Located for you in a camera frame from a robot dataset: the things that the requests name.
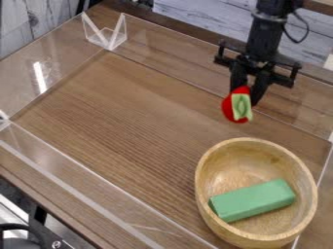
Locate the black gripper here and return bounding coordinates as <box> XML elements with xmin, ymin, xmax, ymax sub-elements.
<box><xmin>214</xmin><ymin>0</ymin><xmax>303</xmax><ymax>106</ymax></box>

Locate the red plush strawberry toy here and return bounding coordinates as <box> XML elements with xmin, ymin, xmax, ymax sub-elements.
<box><xmin>221</xmin><ymin>86</ymin><xmax>253</xmax><ymax>124</ymax></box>

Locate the wooden bowl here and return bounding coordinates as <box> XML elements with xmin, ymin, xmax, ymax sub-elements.
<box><xmin>194</xmin><ymin>137</ymin><xmax>318</xmax><ymax>249</ymax></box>

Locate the clear acrylic table barrier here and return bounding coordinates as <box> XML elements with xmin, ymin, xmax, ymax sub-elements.
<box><xmin>0</xmin><ymin>7</ymin><xmax>333</xmax><ymax>249</ymax></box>

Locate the green rectangular block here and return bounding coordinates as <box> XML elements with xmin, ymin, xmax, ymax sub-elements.
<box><xmin>209</xmin><ymin>179</ymin><xmax>297</xmax><ymax>223</ymax></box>

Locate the clear acrylic corner bracket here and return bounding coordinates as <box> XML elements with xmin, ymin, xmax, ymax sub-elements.
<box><xmin>80</xmin><ymin>13</ymin><xmax>127</xmax><ymax>51</ymax></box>

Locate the black cable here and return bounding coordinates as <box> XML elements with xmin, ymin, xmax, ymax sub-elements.
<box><xmin>0</xmin><ymin>223</ymin><xmax>40</xmax><ymax>249</ymax></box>

